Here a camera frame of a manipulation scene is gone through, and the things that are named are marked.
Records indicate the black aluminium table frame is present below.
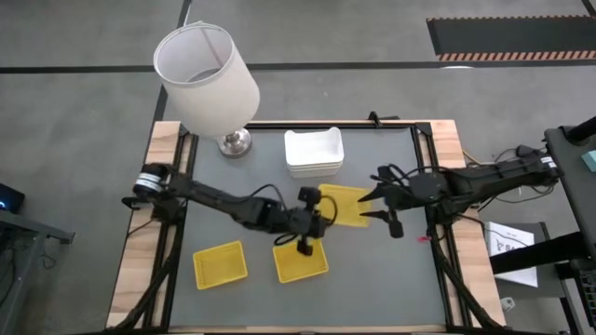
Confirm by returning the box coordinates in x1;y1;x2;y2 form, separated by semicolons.
100;119;508;335

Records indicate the black clamp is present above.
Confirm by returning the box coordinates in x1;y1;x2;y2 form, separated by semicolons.
367;110;400;123

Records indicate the black left camera cable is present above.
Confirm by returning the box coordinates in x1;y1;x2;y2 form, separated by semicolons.
319;194;338;228

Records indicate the black cart bar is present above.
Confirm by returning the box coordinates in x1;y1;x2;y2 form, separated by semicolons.
488;231;596;275

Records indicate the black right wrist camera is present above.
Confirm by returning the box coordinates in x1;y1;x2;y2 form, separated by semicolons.
413;174;448;202

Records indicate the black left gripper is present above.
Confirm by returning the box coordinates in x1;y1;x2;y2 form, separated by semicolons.
275;186;328;258

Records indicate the black device with blue light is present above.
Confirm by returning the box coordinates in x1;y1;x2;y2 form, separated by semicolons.
0;181;26;215

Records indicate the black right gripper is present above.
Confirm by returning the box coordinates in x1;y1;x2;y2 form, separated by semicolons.
357;166;451;240

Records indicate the yellow slotted plastic basket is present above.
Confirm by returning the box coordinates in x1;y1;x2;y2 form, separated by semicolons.
192;240;250;291
315;182;374;229
272;236;330;285

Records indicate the teal block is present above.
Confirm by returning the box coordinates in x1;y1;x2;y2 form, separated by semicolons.
580;149;596;174

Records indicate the black cart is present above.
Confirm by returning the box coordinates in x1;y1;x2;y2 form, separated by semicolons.
543;115;596;261

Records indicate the gray metal stand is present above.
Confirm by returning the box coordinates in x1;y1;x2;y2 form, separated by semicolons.
0;208;76;335

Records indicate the black hazard-striped floor mat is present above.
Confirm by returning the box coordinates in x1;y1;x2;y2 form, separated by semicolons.
427;16;596;62

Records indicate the blue crate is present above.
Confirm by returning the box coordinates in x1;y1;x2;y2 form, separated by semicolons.
576;272;596;322

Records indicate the white fabric lamp shade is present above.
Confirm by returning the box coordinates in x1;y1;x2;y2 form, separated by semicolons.
153;20;262;139

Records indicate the white paper booklet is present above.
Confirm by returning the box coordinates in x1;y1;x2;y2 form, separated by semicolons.
483;221;540;288

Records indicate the white plastic storage basket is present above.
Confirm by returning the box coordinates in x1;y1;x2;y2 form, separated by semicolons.
286;162;345;174
283;126;345;169

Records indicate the silver metal lamp base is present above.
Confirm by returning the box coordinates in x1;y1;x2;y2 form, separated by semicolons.
217;127;254;158

